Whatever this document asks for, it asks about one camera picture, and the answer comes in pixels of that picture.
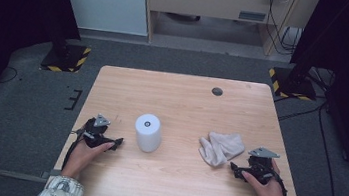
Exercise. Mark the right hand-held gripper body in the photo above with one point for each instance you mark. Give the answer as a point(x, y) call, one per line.
point(260, 162)

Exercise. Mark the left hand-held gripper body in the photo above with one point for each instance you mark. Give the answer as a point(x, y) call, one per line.
point(93, 133)

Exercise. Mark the white cloth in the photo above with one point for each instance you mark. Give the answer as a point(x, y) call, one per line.
point(221, 148)

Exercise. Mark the white cylinder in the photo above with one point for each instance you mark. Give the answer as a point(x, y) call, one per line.
point(148, 133)

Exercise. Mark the person's left hand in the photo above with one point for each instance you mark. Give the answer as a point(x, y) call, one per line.
point(83, 157)

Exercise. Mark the person's right hand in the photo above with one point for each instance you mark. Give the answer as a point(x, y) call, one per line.
point(268, 193)

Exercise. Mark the grey tape piece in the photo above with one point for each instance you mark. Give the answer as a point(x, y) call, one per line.
point(52, 174)

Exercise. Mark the black yellow striped stand base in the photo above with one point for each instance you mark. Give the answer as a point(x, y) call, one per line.
point(293, 85)
point(66, 59)

